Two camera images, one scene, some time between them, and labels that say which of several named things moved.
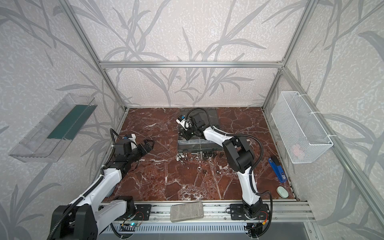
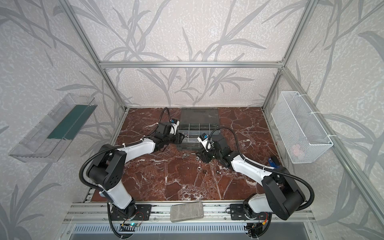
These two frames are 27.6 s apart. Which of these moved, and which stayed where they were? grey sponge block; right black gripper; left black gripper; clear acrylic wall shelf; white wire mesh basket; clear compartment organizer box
Moved: left black gripper; right black gripper
Stayed: white wire mesh basket; grey sponge block; clear acrylic wall shelf; clear compartment organizer box
